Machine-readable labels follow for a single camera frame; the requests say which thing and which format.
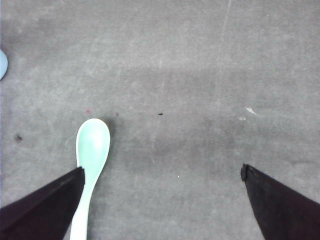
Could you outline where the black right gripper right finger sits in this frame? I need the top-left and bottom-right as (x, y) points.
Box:
(240, 164), (320, 240)

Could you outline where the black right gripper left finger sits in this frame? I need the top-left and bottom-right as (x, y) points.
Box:
(0, 167), (85, 240)

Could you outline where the mint green spoon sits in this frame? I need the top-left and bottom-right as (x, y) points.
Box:
(69, 118), (111, 240)

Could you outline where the light blue plastic cup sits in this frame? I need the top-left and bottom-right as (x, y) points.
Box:
(0, 50), (9, 79)

